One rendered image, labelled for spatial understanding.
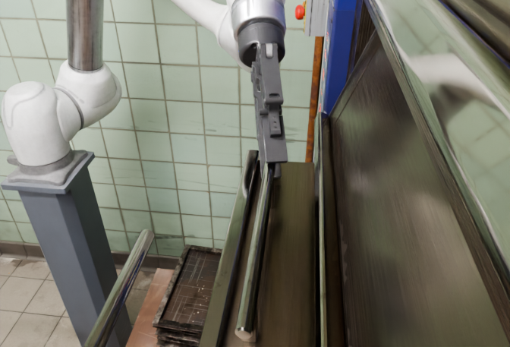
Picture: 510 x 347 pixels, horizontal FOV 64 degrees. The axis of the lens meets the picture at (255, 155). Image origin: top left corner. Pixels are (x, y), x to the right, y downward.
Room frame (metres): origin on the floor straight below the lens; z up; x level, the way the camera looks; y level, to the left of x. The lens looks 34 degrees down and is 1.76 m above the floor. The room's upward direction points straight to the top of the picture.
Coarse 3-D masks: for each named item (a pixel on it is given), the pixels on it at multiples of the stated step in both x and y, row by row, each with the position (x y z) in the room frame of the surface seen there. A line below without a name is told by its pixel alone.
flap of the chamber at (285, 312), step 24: (288, 168) 0.53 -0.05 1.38; (312, 168) 0.53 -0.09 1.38; (288, 192) 0.47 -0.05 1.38; (312, 192) 0.47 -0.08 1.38; (288, 216) 0.42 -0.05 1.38; (312, 216) 0.41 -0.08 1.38; (288, 240) 0.37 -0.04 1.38; (312, 240) 0.37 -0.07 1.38; (240, 264) 0.33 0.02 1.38; (264, 264) 0.33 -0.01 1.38; (288, 264) 0.33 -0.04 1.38; (312, 264) 0.33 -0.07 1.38; (240, 288) 0.30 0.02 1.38; (264, 288) 0.30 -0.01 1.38; (288, 288) 0.30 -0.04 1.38; (312, 288) 0.30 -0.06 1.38; (264, 312) 0.27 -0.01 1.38; (288, 312) 0.27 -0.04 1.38; (312, 312) 0.27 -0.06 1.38; (264, 336) 0.24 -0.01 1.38; (288, 336) 0.24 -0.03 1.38; (312, 336) 0.24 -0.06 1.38
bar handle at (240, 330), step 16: (272, 176) 0.43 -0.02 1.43; (272, 192) 0.43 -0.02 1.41; (272, 208) 0.43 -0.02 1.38; (256, 224) 0.34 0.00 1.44; (256, 240) 0.32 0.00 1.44; (256, 256) 0.29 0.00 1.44; (256, 272) 0.27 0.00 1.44; (256, 288) 0.25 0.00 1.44; (240, 304) 0.24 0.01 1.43; (256, 304) 0.24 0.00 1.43; (240, 320) 0.22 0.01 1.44; (256, 320) 0.23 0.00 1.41; (240, 336) 0.21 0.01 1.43; (256, 336) 0.23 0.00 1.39
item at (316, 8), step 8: (312, 0) 1.10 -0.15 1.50; (320, 0) 1.10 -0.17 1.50; (312, 8) 1.10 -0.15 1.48; (320, 8) 1.09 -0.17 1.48; (304, 16) 1.11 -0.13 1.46; (312, 16) 1.10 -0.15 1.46; (320, 16) 1.09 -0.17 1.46; (304, 24) 1.11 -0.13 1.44; (312, 24) 1.10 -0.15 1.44; (320, 24) 1.09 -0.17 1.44; (304, 32) 1.10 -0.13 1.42; (312, 32) 1.10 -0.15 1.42; (320, 32) 1.09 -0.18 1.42
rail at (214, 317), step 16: (256, 160) 0.52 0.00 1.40; (240, 192) 0.44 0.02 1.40; (240, 208) 0.41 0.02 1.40; (240, 224) 0.38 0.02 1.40; (240, 240) 0.35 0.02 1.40; (224, 256) 0.33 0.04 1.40; (224, 272) 0.31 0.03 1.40; (224, 288) 0.28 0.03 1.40; (224, 304) 0.26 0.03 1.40; (208, 320) 0.25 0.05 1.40; (224, 320) 0.25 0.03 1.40; (208, 336) 0.23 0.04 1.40
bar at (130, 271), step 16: (144, 240) 0.58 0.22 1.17; (128, 256) 0.54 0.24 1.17; (144, 256) 0.55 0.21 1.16; (128, 272) 0.50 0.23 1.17; (112, 288) 0.47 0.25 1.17; (128, 288) 0.47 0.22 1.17; (112, 304) 0.43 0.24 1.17; (96, 320) 0.40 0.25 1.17; (112, 320) 0.40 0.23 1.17; (96, 336) 0.37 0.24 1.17
